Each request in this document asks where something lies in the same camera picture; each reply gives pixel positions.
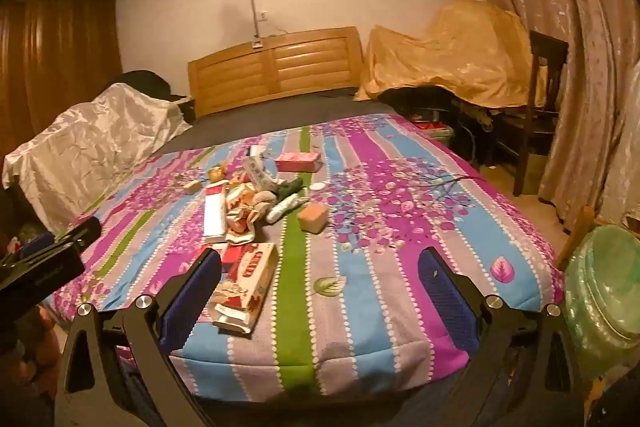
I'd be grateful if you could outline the grey bed mattress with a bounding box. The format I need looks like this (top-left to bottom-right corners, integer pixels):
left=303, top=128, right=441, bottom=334
left=160, top=94, right=401, bottom=158

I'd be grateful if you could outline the green plastic bucket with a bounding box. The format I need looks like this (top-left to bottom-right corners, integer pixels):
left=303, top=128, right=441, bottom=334
left=410, top=109, right=456, bottom=148

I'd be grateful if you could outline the red printed carton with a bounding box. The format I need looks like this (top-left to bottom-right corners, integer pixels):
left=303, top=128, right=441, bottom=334
left=207, top=242, right=280, bottom=335

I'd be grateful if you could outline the black cloth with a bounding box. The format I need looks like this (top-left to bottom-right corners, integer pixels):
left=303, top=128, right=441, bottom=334
left=120, top=69, right=193, bottom=108

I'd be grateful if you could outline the wooden bed headboard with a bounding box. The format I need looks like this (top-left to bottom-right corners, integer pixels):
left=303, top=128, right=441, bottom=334
left=187, top=27, right=363, bottom=118

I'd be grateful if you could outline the long red white box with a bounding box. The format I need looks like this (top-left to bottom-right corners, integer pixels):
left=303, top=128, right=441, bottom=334
left=202, top=184, right=231, bottom=244

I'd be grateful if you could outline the white tube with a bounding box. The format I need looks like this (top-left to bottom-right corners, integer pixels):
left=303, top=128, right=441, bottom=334
left=265, top=194, right=307, bottom=224

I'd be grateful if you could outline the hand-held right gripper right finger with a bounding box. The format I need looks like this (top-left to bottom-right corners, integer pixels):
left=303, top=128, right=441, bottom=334
left=416, top=246, right=586, bottom=427

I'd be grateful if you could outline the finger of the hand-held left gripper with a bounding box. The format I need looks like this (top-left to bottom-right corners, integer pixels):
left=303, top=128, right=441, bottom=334
left=59, top=216, right=102, bottom=244
left=20, top=232, right=56, bottom=258

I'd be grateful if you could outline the yellow snack wrapper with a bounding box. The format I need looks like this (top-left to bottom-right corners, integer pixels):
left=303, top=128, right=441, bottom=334
left=222, top=179, right=261, bottom=244

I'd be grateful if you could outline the dark wooden chair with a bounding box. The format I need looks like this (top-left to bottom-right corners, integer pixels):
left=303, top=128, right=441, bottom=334
left=492, top=29, right=571, bottom=198

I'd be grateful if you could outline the floral striped blanket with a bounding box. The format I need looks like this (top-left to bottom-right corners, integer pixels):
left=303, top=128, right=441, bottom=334
left=52, top=114, right=566, bottom=400

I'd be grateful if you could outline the trash bin with green bag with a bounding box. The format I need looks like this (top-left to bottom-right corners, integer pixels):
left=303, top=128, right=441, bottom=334
left=565, top=224, right=640, bottom=383

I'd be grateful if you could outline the white power strip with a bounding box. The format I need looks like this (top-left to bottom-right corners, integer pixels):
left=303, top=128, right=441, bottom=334
left=243, top=156, right=281, bottom=192

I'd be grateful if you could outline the golden cover cloth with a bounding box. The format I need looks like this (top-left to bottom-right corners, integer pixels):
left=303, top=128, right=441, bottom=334
left=354, top=0, right=548, bottom=108

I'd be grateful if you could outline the beige sponge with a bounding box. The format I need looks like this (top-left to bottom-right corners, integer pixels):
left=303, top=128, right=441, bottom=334
left=296, top=202, right=331, bottom=235

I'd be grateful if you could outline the brown wooden wardrobe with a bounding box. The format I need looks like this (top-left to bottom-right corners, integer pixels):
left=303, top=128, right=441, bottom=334
left=0, top=0, right=123, bottom=158

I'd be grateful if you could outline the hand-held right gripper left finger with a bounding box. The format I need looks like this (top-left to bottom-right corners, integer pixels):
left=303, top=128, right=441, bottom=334
left=54, top=247, right=223, bottom=427

